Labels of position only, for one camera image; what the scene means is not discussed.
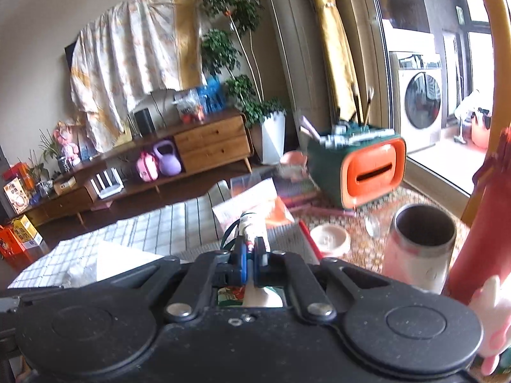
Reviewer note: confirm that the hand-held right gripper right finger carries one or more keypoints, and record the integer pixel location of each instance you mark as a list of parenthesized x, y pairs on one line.
[(260, 263)]

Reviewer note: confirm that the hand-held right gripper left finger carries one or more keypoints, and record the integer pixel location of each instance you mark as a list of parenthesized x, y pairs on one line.
[(240, 261)]

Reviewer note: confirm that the red cardboard box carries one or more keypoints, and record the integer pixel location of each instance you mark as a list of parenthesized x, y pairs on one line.
[(309, 241)]

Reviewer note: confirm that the pink tissue pack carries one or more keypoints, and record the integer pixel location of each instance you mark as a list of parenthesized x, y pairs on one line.
[(263, 203)]

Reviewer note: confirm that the pink bowl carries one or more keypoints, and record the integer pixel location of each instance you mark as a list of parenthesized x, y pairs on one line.
[(293, 158)]

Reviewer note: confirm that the wooden tv cabinet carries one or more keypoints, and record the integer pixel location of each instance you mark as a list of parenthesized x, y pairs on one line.
[(211, 147)]

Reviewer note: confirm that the purple kettlebell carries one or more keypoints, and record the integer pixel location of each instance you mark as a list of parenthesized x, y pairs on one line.
[(167, 161)]

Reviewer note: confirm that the white planter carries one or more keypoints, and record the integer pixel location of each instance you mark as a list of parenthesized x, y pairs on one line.
[(273, 139)]

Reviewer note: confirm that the small pink backpack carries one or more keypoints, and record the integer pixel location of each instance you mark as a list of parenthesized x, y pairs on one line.
[(147, 167)]

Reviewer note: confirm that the green orange organizer box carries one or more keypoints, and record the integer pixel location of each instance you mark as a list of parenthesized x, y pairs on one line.
[(371, 175)]

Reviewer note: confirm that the bundle of brushes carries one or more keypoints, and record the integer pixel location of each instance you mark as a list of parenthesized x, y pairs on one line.
[(343, 137)]

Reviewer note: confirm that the white router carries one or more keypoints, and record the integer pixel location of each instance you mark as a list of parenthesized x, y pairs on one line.
[(107, 185)]

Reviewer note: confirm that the pink steel tumbler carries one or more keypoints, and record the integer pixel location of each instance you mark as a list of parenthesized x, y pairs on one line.
[(415, 255)]

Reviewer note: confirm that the clear plastic bag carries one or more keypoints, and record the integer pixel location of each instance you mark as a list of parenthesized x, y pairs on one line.
[(189, 107)]

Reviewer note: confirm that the black speaker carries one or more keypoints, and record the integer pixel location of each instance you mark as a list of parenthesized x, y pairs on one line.
[(144, 121)]

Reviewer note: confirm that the small wooden box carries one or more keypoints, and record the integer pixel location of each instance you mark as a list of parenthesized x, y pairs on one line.
[(66, 185)]

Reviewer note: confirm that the pink plush doll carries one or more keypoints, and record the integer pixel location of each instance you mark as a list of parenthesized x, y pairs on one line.
[(68, 145)]

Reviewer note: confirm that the yellow carton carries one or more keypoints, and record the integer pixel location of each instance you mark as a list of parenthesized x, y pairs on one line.
[(26, 231)]

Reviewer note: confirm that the small potted plant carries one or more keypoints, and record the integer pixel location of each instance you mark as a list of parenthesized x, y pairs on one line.
[(44, 155)]

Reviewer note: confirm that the white washing machine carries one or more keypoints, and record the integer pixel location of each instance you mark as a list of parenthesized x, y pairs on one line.
[(421, 107)]

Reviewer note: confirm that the yellow curtain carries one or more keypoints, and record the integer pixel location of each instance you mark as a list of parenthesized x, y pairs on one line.
[(335, 48)]

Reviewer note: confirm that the red water bottle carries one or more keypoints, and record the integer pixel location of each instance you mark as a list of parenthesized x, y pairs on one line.
[(487, 227)]

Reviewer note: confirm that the floral bed sheet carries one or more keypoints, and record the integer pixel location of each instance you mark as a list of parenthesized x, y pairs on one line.
[(127, 60)]

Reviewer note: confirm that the red gift box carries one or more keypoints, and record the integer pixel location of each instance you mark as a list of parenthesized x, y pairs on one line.
[(10, 243)]

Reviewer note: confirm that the yellow white snack box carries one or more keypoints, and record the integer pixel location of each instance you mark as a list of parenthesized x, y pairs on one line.
[(16, 195)]

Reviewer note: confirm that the pink plush toy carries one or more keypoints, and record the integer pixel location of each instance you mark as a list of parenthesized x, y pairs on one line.
[(493, 319)]

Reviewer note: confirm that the green indoor tree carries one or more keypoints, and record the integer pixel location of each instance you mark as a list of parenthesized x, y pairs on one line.
[(235, 16)]

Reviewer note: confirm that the yellow giraffe toy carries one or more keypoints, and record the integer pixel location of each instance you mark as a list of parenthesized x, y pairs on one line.
[(499, 68)]

